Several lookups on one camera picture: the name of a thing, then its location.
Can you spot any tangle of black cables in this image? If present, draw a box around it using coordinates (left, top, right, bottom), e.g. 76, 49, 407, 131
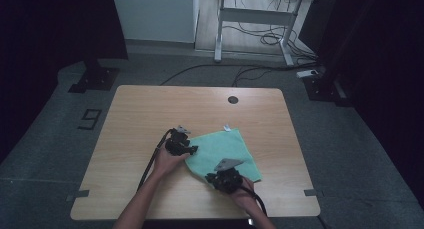
222, 0, 318, 66

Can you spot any green cloth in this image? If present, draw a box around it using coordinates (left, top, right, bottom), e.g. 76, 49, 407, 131
184, 123, 263, 184

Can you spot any black stand base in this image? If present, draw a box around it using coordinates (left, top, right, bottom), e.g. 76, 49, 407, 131
302, 73, 354, 108
67, 57, 121, 94

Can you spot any right hand-held gripper cable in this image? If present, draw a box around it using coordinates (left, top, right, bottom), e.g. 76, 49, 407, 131
239, 185, 268, 217

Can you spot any white power strip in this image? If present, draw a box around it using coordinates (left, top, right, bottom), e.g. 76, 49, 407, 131
295, 68, 320, 79

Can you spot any grey tape strip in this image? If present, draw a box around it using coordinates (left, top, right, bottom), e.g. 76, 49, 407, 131
303, 188, 325, 198
65, 189, 91, 203

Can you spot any left hand-held gripper cable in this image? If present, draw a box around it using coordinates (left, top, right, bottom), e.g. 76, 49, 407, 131
136, 128, 175, 193

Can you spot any person's left hand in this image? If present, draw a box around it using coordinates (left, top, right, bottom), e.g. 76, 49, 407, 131
152, 145, 191, 181

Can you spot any person's right hand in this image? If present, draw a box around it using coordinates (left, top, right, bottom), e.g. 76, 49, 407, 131
229, 176, 258, 211

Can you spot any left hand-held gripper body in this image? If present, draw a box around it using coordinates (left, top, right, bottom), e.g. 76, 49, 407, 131
164, 124, 192, 157

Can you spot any dark curtain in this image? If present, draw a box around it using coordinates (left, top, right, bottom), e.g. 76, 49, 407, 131
0, 0, 130, 165
298, 0, 424, 205

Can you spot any person's dark clothing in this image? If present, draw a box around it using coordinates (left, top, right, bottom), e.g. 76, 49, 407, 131
143, 218, 258, 229

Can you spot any white cabinet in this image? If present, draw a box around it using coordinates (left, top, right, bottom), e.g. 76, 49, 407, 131
111, 0, 201, 45

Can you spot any long black floor cable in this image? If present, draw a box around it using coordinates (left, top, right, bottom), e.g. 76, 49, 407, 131
159, 62, 322, 87

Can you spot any white desk frame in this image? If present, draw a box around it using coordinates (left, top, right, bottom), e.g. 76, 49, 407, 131
212, 0, 338, 67

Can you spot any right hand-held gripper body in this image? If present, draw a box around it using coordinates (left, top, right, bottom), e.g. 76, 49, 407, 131
214, 158, 245, 195

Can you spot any hand-held gripper cable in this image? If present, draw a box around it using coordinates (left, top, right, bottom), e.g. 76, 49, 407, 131
239, 185, 268, 217
136, 128, 175, 193

